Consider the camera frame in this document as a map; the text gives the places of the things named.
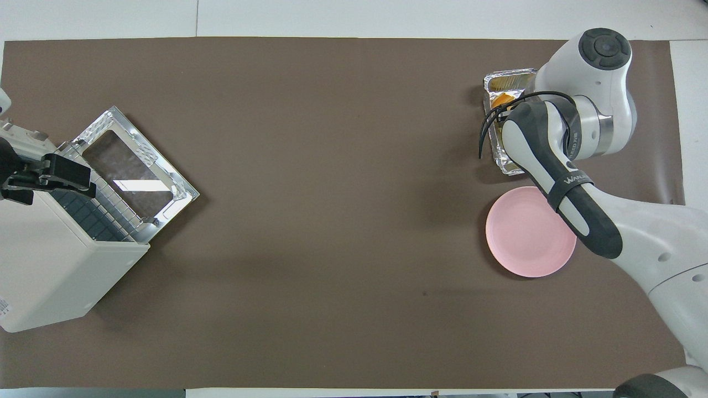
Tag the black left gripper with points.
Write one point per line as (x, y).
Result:
(61, 171)

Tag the orange spiral bread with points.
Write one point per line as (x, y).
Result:
(502, 100)

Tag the aluminium foil tray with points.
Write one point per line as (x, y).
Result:
(498, 80)

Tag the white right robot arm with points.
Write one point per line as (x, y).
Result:
(636, 232)

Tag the white toaster oven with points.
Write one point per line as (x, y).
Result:
(50, 265)

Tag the glass oven door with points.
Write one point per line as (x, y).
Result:
(133, 171)

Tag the brown table mat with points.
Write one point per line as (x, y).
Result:
(332, 221)

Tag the pink round plate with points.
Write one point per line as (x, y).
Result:
(520, 237)

